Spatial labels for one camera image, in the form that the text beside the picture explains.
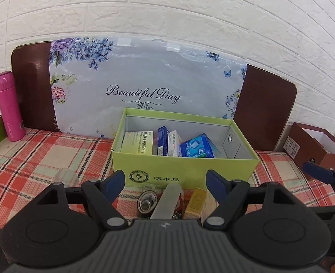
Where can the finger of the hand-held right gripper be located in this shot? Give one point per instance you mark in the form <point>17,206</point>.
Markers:
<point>316,170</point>

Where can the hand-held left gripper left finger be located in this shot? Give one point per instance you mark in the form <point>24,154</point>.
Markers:
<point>113,184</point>

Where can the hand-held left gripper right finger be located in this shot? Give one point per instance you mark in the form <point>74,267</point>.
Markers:
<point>217,184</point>

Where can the small tan box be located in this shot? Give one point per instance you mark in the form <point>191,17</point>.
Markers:
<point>195,203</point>

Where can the light green cardboard box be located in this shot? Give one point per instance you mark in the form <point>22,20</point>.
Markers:
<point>184,167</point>

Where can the black tape roll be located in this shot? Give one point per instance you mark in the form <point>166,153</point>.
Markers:
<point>147,204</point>

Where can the blue mask box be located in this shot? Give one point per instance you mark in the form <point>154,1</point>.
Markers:
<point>197,146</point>

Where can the clear plastic cup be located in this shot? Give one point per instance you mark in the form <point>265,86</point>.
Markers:
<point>66,176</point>

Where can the yellow medicine box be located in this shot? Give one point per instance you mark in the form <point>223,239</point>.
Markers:
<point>137,143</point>

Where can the white red label medicine box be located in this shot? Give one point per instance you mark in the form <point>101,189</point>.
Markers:
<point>174,145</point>

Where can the blue medicine box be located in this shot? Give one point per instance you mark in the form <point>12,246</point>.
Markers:
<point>163,140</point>

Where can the brown cardboard box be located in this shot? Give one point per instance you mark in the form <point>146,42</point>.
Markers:
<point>326,159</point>

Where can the translucent plastic container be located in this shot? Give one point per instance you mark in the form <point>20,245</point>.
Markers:
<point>167,202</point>

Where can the plaid cloth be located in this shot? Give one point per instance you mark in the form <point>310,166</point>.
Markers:
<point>56,156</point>

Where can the floral plastic bag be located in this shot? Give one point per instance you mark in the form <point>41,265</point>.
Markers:
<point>156,74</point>

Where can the floral Beautiful Day board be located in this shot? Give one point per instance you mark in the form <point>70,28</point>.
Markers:
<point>31,91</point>

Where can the pink thermos bottle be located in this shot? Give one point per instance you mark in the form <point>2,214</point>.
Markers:
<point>11,108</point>

